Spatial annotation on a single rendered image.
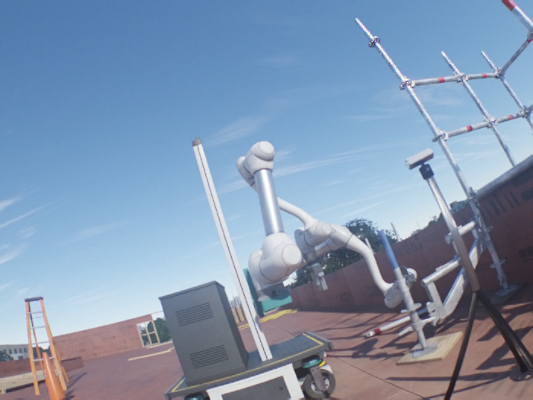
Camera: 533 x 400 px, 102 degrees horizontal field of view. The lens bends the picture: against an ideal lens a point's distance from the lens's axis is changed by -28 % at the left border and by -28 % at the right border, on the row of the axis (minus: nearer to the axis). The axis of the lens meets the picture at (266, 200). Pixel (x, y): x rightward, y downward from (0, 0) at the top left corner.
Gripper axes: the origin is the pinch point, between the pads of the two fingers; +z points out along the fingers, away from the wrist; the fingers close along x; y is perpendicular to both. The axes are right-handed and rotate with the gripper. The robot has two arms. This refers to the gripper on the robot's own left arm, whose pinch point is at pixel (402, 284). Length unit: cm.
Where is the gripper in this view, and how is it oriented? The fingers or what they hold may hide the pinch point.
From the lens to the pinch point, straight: 177.2
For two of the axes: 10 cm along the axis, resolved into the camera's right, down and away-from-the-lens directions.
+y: 3.3, 8.9, -3.1
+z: -5.6, -0.8, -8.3
